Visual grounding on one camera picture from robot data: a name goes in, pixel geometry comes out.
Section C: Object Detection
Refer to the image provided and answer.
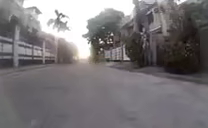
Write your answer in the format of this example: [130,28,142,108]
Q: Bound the white picket fence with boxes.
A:
[104,44,131,62]

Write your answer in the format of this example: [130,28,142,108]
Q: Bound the grey asphalt road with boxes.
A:
[0,61,208,128]

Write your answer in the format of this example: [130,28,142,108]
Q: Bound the large dark green tree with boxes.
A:
[82,8,126,64]

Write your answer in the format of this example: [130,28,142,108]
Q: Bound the palm tree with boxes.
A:
[46,9,72,34]

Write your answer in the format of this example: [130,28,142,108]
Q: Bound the pale multi-storey house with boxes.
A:
[120,0,186,66]

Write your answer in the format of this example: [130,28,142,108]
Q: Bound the grey pavement strip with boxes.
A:
[106,61,208,88]

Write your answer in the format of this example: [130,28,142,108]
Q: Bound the white slatted fence with posts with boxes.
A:
[0,24,58,69]

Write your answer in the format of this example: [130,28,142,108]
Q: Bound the dark green bushes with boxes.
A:
[163,0,208,75]

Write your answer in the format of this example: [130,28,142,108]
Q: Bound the building behind white fence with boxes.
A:
[0,0,43,39]

